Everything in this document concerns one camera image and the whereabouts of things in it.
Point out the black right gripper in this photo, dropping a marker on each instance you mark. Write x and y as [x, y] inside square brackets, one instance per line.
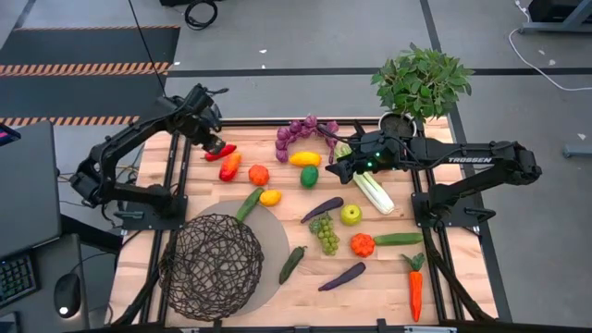
[374, 152]

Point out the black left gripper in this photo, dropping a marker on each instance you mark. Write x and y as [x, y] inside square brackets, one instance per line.
[205, 122]

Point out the red chili pepper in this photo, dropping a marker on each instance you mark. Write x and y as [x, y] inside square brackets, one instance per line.
[224, 151]

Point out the red and yellow mango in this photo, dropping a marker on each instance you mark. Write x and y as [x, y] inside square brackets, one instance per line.
[230, 166]

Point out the pale green celery stalk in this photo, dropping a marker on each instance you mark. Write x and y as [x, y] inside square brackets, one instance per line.
[374, 192]

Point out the yellow-orange mango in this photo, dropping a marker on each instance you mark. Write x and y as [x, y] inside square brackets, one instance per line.
[305, 159]

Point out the purple eggplant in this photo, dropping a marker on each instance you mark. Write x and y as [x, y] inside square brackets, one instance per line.
[342, 276]
[322, 209]

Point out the green apple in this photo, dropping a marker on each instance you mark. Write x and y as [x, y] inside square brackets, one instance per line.
[351, 215]

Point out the orange-red tomato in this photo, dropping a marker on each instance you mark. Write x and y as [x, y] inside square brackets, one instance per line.
[258, 175]

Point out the green grape bunch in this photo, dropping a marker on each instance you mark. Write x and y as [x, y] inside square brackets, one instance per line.
[326, 236]

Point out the bumpy orange pepper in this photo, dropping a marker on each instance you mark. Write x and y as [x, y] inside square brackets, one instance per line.
[362, 245]

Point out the yellow lemon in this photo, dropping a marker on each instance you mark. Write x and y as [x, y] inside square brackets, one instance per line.
[270, 198]

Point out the dark green cucumber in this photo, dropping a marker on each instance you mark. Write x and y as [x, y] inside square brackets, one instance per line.
[291, 265]

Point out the orange carrot with green top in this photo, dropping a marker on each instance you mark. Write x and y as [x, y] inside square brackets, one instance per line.
[415, 289]

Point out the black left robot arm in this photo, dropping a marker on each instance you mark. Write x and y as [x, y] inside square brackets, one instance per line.
[125, 139]

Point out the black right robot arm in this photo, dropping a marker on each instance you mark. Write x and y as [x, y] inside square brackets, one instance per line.
[467, 159]

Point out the dark woven wicker basket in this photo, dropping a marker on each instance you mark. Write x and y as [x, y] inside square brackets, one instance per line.
[210, 268]

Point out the white cup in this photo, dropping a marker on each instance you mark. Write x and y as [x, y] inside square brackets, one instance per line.
[398, 124]

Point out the grey round placemat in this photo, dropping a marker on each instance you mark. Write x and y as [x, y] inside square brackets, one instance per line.
[273, 231]

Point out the green leafy plant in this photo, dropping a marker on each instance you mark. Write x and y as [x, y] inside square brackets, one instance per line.
[421, 83]

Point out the black hazard-striped floor mat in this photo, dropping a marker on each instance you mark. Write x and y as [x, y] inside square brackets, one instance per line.
[83, 92]

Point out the dark grey monitor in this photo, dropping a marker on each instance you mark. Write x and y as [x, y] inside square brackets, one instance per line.
[28, 189]

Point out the dark grey desk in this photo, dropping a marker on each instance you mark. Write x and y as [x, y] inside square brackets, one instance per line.
[55, 259]

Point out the small screen with pink glow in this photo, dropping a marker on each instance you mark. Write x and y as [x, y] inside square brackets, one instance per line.
[7, 134]

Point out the black computer mouse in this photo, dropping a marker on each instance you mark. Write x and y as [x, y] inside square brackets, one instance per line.
[67, 294]

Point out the grey furniture foot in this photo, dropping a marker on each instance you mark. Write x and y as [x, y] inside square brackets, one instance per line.
[578, 150]

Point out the black keyboard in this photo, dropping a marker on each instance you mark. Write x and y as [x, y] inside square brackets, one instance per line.
[16, 279]

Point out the black aluminium table frame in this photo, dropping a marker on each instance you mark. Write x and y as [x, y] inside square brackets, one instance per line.
[435, 277]

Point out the grey desk leg frame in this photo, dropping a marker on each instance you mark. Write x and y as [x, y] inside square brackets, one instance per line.
[564, 18]

